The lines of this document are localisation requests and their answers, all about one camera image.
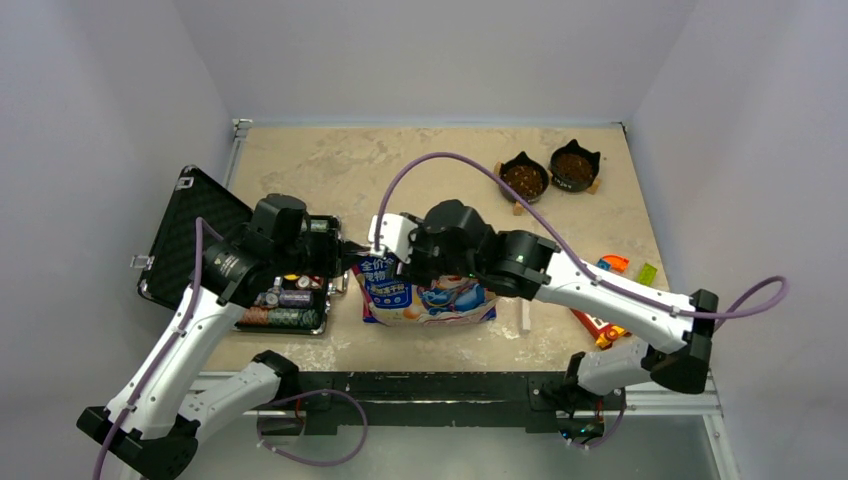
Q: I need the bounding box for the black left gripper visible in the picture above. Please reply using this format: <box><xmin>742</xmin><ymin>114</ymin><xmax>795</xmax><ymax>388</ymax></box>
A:
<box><xmin>272</xmin><ymin>227</ymin><xmax>371</xmax><ymax>277</ymax></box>

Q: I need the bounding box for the pink pet food bag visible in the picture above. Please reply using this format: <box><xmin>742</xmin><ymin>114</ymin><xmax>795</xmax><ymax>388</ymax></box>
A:
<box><xmin>352</xmin><ymin>256</ymin><xmax>498</xmax><ymax>326</ymax></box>

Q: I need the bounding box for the clear plastic scoop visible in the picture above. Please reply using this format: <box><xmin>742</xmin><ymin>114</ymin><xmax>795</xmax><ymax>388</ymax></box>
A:
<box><xmin>520</xmin><ymin>299</ymin><xmax>532</xmax><ymax>334</ymax></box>

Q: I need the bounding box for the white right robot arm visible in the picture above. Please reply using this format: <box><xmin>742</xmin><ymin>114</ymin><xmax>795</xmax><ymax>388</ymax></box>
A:
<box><xmin>370</xmin><ymin>200</ymin><xmax>717</xmax><ymax>407</ymax></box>

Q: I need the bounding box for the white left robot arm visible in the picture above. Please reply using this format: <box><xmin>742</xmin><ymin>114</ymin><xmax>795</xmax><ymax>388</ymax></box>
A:
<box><xmin>77</xmin><ymin>194</ymin><xmax>367</xmax><ymax>479</ymax></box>

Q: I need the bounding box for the black poker chip case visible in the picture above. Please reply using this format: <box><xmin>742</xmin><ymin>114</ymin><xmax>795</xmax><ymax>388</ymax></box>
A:
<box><xmin>138</xmin><ymin>166</ymin><xmax>347</xmax><ymax>335</ymax></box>

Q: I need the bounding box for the black cat bowl left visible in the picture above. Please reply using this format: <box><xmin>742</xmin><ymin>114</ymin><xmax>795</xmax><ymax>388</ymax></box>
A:
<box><xmin>495</xmin><ymin>151</ymin><xmax>551</xmax><ymax>204</ymax></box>

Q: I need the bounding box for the black cat bowl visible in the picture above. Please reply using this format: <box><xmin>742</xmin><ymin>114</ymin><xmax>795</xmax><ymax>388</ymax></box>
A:
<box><xmin>495</xmin><ymin>151</ymin><xmax>551</xmax><ymax>204</ymax></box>
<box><xmin>548</xmin><ymin>139</ymin><xmax>602</xmax><ymax>193</ymax></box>

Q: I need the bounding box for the black cat bowl right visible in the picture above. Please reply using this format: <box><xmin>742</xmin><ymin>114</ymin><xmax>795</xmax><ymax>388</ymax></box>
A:
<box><xmin>548</xmin><ymin>139</ymin><xmax>602</xmax><ymax>193</ymax></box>

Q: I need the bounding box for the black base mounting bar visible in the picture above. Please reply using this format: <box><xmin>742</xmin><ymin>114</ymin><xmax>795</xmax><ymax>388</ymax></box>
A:
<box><xmin>258</xmin><ymin>371</ymin><xmax>626</xmax><ymax>436</ymax></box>

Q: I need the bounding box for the orange curved toy piece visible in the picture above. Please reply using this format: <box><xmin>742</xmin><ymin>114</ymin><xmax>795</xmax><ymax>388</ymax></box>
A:
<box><xmin>596</xmin><ymin>254</ymin><xmax>630</xmax><ymax>274</ymax></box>

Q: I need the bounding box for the red toy brick bus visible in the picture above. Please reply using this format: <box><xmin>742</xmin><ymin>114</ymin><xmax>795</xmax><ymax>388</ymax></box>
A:
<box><xmin>571</xmin><ymin>309</ymin><xmax>631</xmax><ymax>350</ymax></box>

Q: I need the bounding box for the green toy brick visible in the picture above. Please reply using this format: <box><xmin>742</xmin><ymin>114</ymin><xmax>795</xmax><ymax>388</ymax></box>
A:
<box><xmin>636</xmin><ymin>263</ymin><xmax>658</xmax><ymax>287</ymax></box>

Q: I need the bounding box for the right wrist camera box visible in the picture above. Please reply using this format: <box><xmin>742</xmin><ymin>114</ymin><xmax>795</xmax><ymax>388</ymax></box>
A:
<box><xmin>367</xmin><ymin>214</ymin><xmax>418</xmax><ymax>264</ymax></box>

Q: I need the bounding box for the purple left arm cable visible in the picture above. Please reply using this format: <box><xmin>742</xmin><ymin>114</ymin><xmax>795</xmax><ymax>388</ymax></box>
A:
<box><xmin>91</xmin><ymin>217</ymin><xmax>227</xmax><ymax>480</ymax></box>

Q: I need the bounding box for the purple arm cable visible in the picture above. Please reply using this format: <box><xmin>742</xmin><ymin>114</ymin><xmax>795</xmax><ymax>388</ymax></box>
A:
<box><xmin>91</xmin><ymin>217</ymin><xmax>227</xmax><ymax>480</ymax></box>
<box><xmin>372</xmin><ymin>152</ymin><xmax>790</xmax><ymax>321</ymax></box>

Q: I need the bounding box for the aluminium corner rail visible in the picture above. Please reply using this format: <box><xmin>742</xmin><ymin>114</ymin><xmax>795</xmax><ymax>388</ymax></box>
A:
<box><xmin>222</xmin><ymin>118</ymin><xmax>254</xmax><ymax>190</ymax></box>

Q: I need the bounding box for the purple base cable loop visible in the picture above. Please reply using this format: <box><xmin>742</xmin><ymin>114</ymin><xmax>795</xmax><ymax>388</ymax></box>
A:
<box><xmin>256</xmin><ymin>389</ymin><xmax>369</xmax><ymax>468</ymax></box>

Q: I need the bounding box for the aluminium front rail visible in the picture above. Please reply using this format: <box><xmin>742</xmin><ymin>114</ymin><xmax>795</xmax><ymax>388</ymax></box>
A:
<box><xmin>119</xmin><ymin>369</ymin><xmax>741</xmax><ymax>480</ymax></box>

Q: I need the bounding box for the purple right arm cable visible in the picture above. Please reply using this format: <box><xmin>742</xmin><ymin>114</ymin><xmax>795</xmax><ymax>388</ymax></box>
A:
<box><xmin>372</xmin><ymin>152</ymin><xmax>790</xmax><ymax>321</ymax></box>

